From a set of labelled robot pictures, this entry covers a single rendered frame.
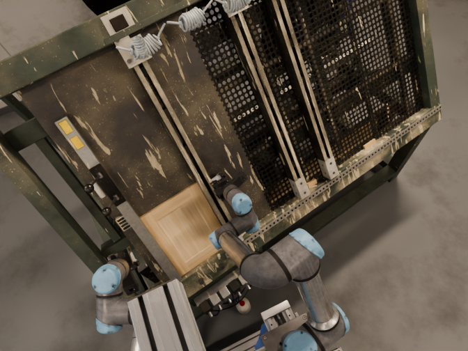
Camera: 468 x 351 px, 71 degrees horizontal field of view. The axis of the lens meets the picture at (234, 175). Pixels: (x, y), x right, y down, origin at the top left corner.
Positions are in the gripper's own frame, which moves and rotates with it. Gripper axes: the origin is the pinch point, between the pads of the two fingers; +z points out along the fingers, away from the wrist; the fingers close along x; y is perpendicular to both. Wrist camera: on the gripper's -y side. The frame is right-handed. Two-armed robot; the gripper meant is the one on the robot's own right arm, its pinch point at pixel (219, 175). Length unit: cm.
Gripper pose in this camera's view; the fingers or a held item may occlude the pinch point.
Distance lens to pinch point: 160.7
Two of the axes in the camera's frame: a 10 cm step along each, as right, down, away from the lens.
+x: 3.9, 8.0, 4.5
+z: -3.7, -3.1, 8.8
